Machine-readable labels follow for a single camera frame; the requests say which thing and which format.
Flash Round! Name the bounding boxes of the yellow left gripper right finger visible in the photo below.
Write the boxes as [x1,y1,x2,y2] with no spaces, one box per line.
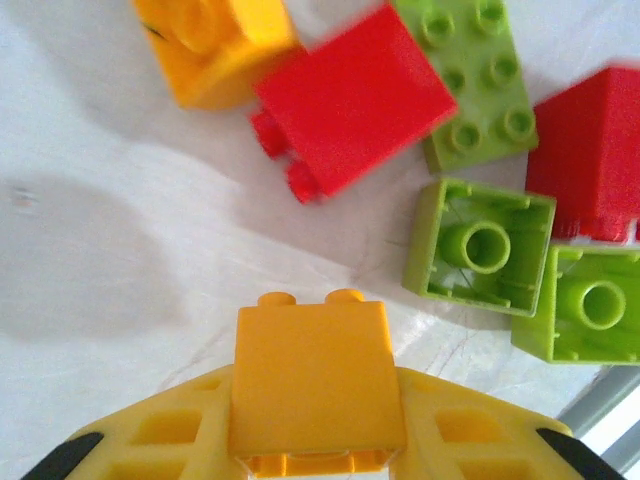
[389,366,574,480]

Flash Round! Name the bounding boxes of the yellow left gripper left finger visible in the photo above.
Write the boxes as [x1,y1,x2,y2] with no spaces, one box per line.
[64,363,251,480]

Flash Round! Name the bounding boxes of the yellow lego brick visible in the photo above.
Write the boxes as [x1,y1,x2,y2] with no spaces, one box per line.
[227,288,407,476]
[130,0,301,110]

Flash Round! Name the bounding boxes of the square green lego brick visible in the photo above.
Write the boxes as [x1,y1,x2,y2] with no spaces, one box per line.
[401,178,558,317]
[510,243,640,366]

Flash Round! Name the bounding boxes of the red lego brick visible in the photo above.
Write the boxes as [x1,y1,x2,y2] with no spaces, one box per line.
[249,3,459,205]
[524,64,640,245]

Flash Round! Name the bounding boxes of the flat green lego plate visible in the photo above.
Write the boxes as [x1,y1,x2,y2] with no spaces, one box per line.
[392,0,540,174]

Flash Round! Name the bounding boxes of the aluminium side frame rail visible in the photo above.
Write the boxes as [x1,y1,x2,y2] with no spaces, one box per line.
[554,367,640,474]

